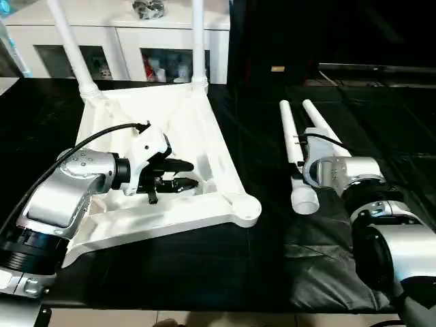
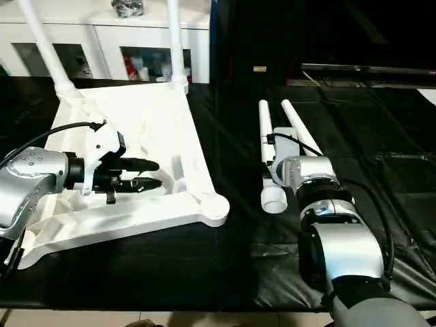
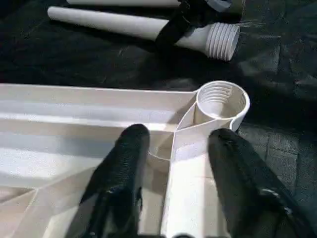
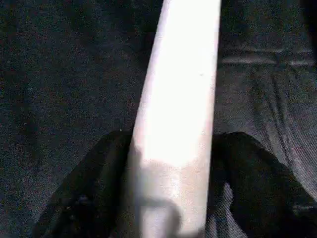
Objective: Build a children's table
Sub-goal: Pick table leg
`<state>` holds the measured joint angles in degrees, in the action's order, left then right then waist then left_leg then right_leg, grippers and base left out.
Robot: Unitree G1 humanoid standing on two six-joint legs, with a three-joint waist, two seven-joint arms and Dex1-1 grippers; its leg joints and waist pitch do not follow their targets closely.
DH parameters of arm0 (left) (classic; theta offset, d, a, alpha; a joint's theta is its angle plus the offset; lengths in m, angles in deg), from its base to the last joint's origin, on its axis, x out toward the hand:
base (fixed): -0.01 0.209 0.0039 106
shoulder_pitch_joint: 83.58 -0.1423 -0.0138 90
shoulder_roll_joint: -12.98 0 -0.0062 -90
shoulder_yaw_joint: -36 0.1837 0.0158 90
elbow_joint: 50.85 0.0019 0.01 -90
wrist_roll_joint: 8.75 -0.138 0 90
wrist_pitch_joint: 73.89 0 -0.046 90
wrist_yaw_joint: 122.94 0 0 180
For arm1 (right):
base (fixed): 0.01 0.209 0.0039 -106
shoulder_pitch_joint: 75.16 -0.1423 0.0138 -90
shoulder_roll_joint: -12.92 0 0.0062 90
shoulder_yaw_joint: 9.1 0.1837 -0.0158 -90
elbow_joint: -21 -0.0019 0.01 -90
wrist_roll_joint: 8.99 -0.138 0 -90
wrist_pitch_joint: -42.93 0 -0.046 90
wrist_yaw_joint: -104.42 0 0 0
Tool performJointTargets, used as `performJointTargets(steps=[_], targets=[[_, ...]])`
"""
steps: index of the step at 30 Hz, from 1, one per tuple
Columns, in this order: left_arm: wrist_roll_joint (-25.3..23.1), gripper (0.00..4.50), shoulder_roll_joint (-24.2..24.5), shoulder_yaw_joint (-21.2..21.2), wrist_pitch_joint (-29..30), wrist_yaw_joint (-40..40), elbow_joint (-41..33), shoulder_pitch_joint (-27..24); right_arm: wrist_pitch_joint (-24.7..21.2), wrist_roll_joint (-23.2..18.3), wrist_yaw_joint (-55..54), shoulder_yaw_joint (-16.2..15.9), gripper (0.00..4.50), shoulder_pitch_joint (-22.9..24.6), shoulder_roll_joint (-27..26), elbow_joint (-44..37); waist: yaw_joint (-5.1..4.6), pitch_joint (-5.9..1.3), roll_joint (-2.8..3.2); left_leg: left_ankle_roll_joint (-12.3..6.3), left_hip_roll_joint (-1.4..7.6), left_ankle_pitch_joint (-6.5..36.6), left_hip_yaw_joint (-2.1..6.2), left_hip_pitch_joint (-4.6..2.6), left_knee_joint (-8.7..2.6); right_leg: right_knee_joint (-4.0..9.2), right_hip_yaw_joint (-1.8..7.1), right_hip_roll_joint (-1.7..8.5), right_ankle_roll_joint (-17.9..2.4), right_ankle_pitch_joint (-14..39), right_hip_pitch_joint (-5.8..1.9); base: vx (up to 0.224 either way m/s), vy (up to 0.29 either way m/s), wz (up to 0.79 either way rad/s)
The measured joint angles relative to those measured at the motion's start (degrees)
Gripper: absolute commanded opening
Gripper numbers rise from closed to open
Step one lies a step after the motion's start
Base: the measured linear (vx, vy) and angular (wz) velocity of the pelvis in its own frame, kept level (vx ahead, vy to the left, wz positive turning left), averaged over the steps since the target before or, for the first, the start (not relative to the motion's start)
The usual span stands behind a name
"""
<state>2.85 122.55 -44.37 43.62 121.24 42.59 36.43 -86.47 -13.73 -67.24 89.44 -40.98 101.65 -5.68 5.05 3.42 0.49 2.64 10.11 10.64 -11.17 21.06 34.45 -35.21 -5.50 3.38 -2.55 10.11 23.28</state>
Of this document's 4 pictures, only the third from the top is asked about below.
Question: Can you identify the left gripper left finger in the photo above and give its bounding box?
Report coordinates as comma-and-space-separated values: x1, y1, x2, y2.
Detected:
78, 123, 151, 238

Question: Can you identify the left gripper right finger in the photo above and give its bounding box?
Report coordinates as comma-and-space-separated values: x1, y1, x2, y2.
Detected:
208, 127, 317, 238

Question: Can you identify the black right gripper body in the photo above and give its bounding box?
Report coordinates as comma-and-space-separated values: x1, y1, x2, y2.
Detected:
178, 0, 246, 26

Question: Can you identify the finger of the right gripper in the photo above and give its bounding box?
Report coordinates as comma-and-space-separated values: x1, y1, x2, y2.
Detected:
156, 13, 194, 48

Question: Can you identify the white plastic table leg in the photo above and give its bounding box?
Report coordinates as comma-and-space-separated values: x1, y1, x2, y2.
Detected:
47, 5, 241, 62
66, 0, 182, 8

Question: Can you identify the white plastic table top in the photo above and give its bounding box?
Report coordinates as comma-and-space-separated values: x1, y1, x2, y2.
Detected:
0, 80, 251, 238

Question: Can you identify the black work mat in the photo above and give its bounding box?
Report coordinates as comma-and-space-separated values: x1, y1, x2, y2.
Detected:
0, 0, 317, 229

